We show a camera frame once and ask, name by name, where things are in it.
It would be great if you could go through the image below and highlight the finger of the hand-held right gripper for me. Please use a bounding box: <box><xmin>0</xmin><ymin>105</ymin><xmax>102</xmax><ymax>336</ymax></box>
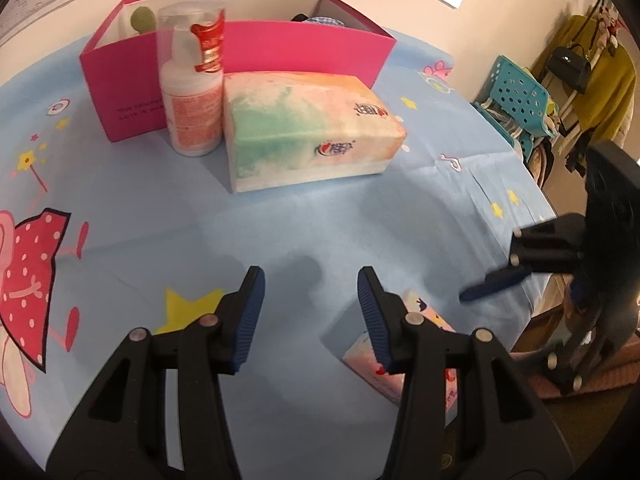
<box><xmin>512</xmin><ymin>212</ymin><xmax>586</xmax><ymax>252</ymax></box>
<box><xmin>459</xmin><ymin>250</ymin><xmax>585</xmax><ymax>303</ymax></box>

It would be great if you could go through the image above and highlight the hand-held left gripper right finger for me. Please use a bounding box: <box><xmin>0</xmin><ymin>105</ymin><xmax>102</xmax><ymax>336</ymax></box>
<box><xmin>356</xmin><ymin>266</ymin><xmax>573</xmax><ymax>480</ymax></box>

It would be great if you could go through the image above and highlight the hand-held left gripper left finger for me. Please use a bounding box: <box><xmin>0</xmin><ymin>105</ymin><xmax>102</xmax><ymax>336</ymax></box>
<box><xmin>47</xmin><ymin>266</ymin><xmax>266</xmax><ymax>480</ymax></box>

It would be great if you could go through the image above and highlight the pink cardboard box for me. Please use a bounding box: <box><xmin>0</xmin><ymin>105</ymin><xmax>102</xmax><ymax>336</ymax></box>
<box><xmin>79</xmin><ymin>0</ymin><xmax>398</xmax><ymax>143</ymax></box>

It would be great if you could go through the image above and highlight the green plush toy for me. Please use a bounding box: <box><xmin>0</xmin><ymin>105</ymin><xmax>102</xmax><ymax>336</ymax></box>
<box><xmin>129</xmin><ymin>6</ymin><xmax>160</xmax><ymax>36</ymax></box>

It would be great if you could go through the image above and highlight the person's right forearm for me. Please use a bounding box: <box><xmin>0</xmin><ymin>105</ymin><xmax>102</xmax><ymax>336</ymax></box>
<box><xmin>510</xmin><ymin>345</ymin><xmax>640</xmax><ymax>397</ymax></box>

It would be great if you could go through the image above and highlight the pink floral tissue packet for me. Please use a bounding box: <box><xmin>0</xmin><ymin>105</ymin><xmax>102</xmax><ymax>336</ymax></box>
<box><xmin>342</xmin><ymin>288</ymin><xmax>458</xmax><ymax>428</ymax></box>

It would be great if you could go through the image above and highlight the teal perforated plastic basket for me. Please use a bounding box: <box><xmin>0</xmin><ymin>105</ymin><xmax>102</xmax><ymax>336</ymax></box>
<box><xmin>472</xmin><ymin>55</ymin><xmax>558</xmax><ymax>158</ymax></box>

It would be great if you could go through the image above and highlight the blue cartoon printed bed sheet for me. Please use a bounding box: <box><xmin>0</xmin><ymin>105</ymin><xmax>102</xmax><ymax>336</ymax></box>
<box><xmin>0</xmin><ymin>25</ymin><xmax>558</xmax><ymax>480</ymax></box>

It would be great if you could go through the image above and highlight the yellow garment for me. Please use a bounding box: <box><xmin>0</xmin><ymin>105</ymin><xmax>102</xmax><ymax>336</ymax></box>
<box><xmin>530</xmin><ymin>15</ymin><xmax>638</xmax><ymax>146</ymax></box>

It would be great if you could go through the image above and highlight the black handbag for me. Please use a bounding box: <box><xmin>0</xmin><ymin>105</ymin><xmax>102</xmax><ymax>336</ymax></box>
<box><xmin>545</xmin><ymin>45</ymin><xmax>593</xmax><ymax>95</ymax></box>

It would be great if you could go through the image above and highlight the pastel tissue box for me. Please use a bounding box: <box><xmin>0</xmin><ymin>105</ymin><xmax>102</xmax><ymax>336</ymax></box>
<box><xmin>222</xmin><ymin>71</ymin><xmax>408</xmax><ymax>194</ymax></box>

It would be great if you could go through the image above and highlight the white lotion bottle red label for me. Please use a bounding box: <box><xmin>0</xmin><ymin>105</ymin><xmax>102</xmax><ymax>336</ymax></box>
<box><xmin>157</xmin><ymin>2</ymin><xmax>227</xmax><ymax>157</ymax></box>

